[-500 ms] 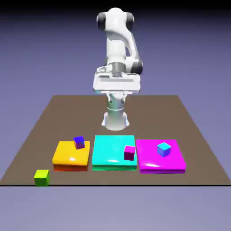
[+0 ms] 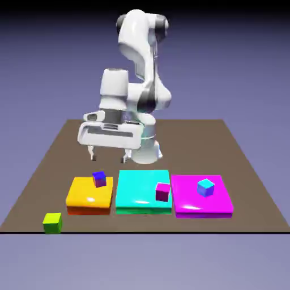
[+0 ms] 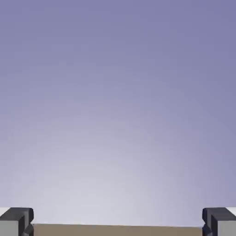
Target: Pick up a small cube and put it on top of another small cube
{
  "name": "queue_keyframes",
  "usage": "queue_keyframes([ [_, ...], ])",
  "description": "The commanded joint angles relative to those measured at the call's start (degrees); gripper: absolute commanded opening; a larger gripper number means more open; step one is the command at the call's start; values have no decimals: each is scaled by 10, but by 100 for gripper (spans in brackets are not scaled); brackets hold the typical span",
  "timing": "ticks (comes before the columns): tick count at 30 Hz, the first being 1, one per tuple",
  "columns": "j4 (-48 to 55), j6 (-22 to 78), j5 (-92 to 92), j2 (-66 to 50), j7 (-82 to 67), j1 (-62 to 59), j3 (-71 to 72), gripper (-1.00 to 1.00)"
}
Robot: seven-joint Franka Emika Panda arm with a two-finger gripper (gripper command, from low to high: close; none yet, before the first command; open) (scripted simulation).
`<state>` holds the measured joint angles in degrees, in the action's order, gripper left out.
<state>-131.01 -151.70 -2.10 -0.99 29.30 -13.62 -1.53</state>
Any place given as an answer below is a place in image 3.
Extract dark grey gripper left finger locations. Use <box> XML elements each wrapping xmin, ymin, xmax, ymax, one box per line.
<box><xmin>0</xmin><ymin>207</ymin><xmax>35</xmax><ymax>236</ymax></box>

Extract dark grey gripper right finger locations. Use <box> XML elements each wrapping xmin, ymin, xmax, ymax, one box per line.
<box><xmin>202</xmin><ymin>207</ymin><xmax>236</xmax><ymax>236</ymax></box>

